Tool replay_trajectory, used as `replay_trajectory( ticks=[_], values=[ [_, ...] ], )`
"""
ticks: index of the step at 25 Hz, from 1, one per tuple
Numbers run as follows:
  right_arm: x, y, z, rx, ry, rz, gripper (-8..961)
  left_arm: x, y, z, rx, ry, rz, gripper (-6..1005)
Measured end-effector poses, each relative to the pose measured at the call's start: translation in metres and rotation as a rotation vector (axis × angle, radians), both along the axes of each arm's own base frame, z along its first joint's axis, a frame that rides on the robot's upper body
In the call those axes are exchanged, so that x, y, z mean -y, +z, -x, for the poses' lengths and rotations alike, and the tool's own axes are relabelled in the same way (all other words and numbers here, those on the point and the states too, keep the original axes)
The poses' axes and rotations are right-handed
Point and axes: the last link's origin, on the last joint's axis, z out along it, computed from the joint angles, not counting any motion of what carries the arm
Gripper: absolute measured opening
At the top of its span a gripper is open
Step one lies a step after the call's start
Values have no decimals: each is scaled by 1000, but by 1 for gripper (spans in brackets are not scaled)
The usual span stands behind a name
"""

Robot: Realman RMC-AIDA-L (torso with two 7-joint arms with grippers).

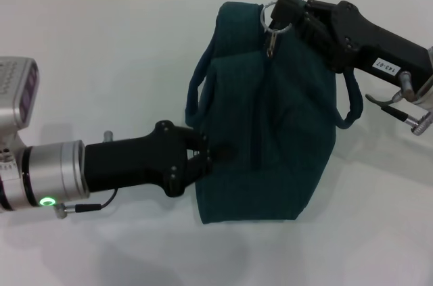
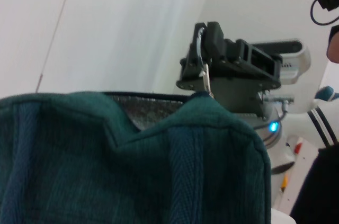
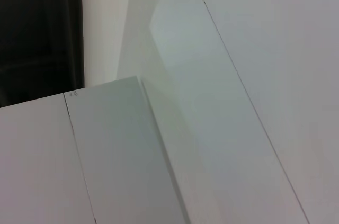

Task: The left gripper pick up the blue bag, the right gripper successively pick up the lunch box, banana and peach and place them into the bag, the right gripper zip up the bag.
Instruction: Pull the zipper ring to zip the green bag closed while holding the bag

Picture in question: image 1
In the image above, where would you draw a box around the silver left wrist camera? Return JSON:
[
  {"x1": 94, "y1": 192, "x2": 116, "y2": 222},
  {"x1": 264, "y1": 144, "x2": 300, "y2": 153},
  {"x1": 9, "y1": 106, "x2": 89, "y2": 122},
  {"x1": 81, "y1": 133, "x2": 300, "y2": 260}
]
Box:
[{"x1": 0, "y1": 57, "x2": 40, "y2": 155}]

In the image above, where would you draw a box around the dark teal insulated lunch bag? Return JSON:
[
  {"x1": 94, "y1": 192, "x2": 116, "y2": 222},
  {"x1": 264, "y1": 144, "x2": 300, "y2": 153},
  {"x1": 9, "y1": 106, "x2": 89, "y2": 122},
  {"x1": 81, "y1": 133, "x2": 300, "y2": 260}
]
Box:
[{"x1": 184, "y1": 0, "x2": 365, "y2": 225}]

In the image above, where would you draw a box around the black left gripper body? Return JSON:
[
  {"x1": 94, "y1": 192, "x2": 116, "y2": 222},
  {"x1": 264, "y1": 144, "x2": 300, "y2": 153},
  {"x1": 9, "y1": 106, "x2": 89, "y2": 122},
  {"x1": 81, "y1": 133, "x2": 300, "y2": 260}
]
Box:
[{"x1": 83, "y1": 119, "x2": 206, "y2": 198}]

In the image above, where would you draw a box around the left gripper cable with plug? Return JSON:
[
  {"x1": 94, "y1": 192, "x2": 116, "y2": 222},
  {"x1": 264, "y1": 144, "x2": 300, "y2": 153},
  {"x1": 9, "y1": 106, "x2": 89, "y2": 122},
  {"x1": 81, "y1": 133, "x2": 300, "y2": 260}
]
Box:
[{"x1": 53, "y1": 188, "x2": 118, "y2": 220}]

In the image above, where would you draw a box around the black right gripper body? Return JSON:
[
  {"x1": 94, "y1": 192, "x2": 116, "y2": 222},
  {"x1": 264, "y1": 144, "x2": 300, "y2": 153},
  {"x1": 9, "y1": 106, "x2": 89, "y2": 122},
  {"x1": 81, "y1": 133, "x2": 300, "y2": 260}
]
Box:
[{"x1": 323, "y1": 1, "x2": 430, "y2": 91}]

